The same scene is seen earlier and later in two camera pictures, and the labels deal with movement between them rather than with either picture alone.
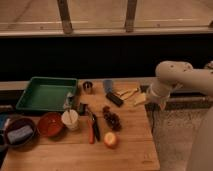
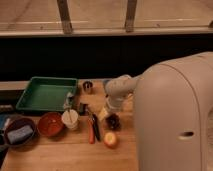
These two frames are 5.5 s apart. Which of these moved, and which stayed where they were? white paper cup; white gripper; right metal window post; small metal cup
Moved: white gripper
Stayed: white paper cup; small metal cup; right metal window post
